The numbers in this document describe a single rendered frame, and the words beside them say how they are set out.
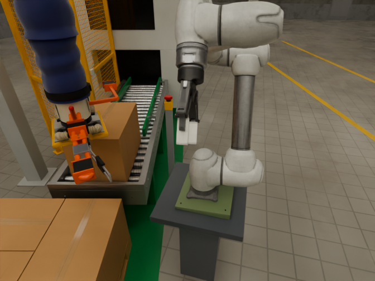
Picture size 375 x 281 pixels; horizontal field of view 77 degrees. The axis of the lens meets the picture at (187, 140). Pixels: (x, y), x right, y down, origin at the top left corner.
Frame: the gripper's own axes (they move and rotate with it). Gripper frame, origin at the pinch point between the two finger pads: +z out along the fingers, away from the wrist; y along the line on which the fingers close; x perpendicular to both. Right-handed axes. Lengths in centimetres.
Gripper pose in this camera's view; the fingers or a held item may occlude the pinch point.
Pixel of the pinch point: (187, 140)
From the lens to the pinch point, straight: 67.4
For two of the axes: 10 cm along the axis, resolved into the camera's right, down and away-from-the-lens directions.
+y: -2.0, 0.0, -9.8
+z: -0.5, 10.0, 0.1
